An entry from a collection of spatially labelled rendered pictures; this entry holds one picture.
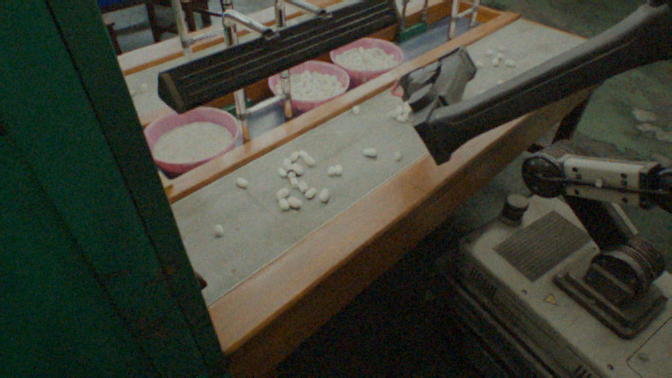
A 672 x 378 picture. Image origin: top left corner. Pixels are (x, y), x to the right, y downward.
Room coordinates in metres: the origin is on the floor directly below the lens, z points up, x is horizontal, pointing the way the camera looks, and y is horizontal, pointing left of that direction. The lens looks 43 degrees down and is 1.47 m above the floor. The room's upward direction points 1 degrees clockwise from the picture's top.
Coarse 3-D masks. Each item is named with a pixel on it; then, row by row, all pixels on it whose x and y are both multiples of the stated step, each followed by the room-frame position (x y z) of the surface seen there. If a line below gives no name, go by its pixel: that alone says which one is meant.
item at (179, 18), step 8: (176, 0) 1.12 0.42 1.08; (224, 0) 1.23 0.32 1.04; (176, 8) 1.12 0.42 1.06; (224, 8) 1.23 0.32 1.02; (232, 8) 1.24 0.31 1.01; (176, 16) 1.12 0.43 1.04; (176, 24) 1.13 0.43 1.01; (184, 24) 1.13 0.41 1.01; (232, 24) 1.23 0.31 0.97; (184, 32) 1.13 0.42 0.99; (216, 32) 1.20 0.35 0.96; (184, 40) 1.12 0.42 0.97; (192, 40) 1.14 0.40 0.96; (200, 40) 1.16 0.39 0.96; (184, 48) 1.12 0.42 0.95; (184, 56) 1.13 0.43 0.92; (192, 56) 1.13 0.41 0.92; (232, 104) 1.22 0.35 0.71; (248, 104) 1.24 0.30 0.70; (200, 112) 1.12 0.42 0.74; (232, 112) 1.19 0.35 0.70
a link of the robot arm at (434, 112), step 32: (608, 32) 0.52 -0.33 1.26; (640, 32) 0.48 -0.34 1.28; (544, 64) 0.53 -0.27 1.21; (576, 64) 0.50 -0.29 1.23; (608, 64) 0.48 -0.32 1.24; (640, 64) 0.47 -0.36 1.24; (480, 96) 0.55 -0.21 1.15; (512, 96) 0.51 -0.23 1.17; (544, 96) 0.50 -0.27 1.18; (416, 128) 0.54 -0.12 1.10; (448, 128) 0.52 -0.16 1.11; (480, 128) 0.51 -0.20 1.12; (448, 160) 0.51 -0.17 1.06
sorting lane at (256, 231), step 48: (480, 48) 1.61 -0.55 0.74; (528, 48) 1.61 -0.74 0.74; (384, 96) 1.24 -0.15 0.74; (288, 144) 0.97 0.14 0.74; (336, 144) 0.97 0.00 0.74; (384, 144) 0.98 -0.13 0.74; (240, 192) 0.77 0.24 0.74; (288, 192) 0.77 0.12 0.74; (336, 192) 0.78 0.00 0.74; (192, 240) 0.61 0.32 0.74; (240, 240) 0.62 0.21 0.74; (288, 240) 0.62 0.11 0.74
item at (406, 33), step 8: (408, 0) 1.82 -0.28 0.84; (424, 0) 1.91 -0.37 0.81; (424, 8) 1.91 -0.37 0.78; (400, 16) 1.81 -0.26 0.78; (424, 16) 1.91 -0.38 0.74; (400, 24) 1.81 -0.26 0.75; (416, 24) 1.89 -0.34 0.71; (424, 24) 1.91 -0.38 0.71; (400, 32) 1.80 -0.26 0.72; (408, 32) 1.83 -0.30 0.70; (416, 32) 1.87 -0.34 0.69; (400, 40) 1.80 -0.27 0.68
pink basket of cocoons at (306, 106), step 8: (304, 64) 1.41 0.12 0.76; (312, 64) 1.41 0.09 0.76; (320, 64) 1.41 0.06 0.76; (328, 64) 1.40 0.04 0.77; (296, 72) 1.39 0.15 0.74; (304, 72) 1.40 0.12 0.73; (312, 72) 1.40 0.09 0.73; (328, 72) 1.39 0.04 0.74; (336, 72) 1.37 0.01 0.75; (344, 72) 1.34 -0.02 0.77; (272, 80) 1.30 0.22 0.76; (344, 80) 1.32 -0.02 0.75; (272, 88) 1.23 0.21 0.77; (344, 88) 1.23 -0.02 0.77; (336, 96) 1.19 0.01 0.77; (280, 104) 1.23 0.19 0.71; (296, 104) 1.17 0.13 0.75; (304, 104) 1.16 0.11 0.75; (312, 104) 1.16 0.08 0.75; (320, 104) 1.17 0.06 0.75; (296, 112) 1.18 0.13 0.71; (304, 112) 1.17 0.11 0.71
